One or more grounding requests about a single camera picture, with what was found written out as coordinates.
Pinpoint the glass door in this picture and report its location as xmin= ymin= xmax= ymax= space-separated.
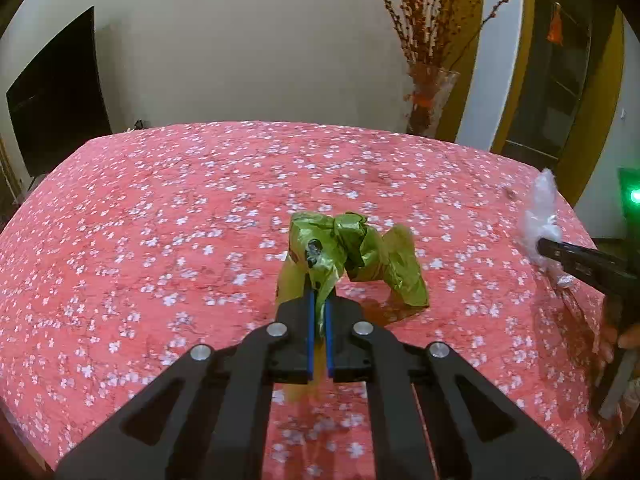
xmin=502 ymin=0 xmax=601 ymax=171

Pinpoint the red floral tablecloth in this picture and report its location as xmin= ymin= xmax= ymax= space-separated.
xmin=0 ymin=120 xmax=621 ymax=480

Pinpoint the clear glass vase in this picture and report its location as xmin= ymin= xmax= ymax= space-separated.
xmin=406 ymin=60 xmax=461 ymax=137

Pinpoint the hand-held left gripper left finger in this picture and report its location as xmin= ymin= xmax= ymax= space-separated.
xmin=55 ymin=290 xmax=317 ymax=480

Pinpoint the red berry branch bouquet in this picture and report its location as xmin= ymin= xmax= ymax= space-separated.
xmin=350 ymin=0 xmax=551 ymax=68

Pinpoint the wooden door frame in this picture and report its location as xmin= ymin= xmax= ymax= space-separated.
xmin=492 ymin=0 xmax=626 ymax=208

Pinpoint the yellow-green plastic bag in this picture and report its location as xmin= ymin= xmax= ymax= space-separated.
xmin=275 ymin=211 xmax=431 ymax=403

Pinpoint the narrow wooden wall trim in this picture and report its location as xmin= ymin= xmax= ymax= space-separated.
xmin=440 ymin=0 xmax=487 ymax=142

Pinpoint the black television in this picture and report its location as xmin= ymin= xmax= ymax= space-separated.
xmin=6 ymin=6 xmax=113 ymax=178

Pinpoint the person's right hand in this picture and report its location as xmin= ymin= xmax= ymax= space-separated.
xmin=597 ymin=295 xmax=640 ymax=366

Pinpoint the clear plastic bag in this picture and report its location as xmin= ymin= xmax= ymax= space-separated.
xmin=522 ymin=167 xmax=608 ymax=356

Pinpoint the orange hanging ornament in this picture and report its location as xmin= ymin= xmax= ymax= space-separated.
xmin=547 ymin=2 xmax=566 ymax=43

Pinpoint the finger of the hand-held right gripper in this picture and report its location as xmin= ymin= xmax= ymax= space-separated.
xmin=537 ymin=237 xmax=640 ymax=301

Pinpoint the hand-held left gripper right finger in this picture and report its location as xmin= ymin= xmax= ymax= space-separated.
xmin=325 ymin=295 xmax=583 ymax=480

